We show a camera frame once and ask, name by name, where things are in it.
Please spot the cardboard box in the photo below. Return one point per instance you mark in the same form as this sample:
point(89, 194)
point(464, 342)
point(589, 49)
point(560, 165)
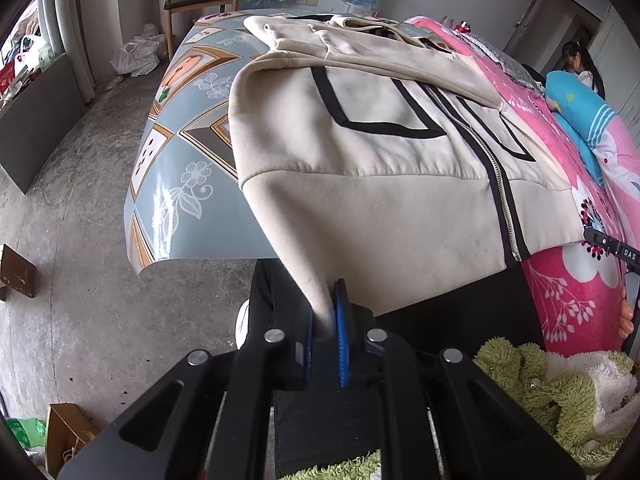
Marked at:
point(68, 431)

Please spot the beige zip hoodie jacket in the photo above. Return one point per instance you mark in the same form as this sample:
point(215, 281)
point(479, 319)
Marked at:
point(337, 161)

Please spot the green plush toy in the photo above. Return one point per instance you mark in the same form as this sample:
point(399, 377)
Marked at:
point(588, 404)

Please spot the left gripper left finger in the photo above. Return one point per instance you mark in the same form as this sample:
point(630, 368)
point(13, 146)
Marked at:
point(207, 417)

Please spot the blue plush pillow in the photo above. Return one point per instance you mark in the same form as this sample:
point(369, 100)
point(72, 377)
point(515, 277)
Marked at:
point(582, 114)

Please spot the clear glass jar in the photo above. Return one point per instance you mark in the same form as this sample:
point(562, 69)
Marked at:
point(447, 21)

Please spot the fruit pattern blue tablecloth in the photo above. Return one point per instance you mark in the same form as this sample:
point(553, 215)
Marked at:
point(184, 201)

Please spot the brown wooden block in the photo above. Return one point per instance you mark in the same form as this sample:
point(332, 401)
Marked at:
point(16, 273)

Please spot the white plastic bag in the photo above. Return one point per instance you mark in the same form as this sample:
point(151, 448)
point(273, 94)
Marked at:
point(142, 55)

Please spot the person in white top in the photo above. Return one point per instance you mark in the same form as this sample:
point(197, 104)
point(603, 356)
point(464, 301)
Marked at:
point(578, 60)

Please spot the pink floral blanket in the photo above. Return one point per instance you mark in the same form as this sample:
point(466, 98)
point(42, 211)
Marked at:
point(525, 187)

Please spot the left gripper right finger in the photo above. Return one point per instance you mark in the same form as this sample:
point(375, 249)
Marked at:
point(370, 354)

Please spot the grey lace pillow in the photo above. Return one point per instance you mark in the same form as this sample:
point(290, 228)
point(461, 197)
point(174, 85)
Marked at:
point(514, 69)

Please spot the person right hand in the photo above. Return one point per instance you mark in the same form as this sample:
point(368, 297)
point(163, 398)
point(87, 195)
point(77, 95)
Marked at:
point(625, 324)

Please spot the red thermos cup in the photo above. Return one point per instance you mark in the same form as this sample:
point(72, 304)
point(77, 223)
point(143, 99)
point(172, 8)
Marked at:
point(463, 26)

